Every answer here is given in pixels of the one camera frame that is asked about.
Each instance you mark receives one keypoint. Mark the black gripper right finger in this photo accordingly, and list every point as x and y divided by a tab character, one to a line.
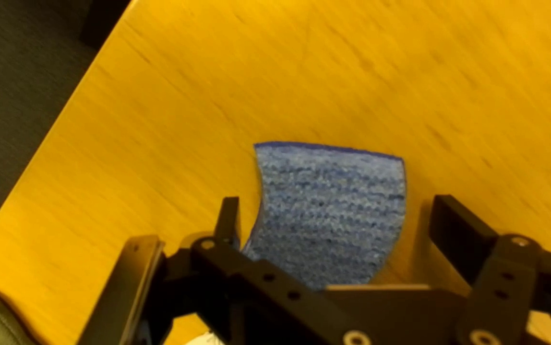
498	288

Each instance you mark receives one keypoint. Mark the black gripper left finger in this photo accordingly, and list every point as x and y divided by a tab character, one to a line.
256	288

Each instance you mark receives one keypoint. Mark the blue knitted cloth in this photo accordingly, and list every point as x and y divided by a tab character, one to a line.
339	211

